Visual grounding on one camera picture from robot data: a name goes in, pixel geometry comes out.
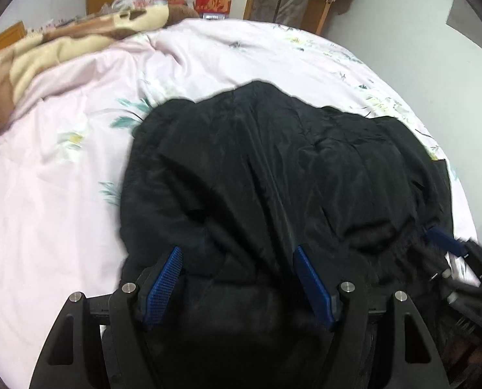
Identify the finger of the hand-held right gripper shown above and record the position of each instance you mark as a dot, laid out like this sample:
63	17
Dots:
443	239
447	277

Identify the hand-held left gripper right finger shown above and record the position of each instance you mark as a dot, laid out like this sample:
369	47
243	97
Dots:
312	283

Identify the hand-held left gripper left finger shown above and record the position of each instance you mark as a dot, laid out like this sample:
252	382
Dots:
164	283

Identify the black puffer jacket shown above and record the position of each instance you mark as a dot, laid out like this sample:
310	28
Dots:
273	178

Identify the pink floral bedspread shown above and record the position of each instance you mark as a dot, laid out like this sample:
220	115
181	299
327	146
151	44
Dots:
62	194

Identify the brown dog print blanket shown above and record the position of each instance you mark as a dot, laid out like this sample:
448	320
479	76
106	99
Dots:
42	52

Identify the wooden door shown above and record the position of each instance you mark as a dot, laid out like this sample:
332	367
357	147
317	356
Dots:
326	0

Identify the red gift box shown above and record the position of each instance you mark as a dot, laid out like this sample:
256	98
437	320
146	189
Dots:
213	2

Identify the wooden headboard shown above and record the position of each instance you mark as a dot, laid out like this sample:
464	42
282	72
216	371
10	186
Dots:
6	38

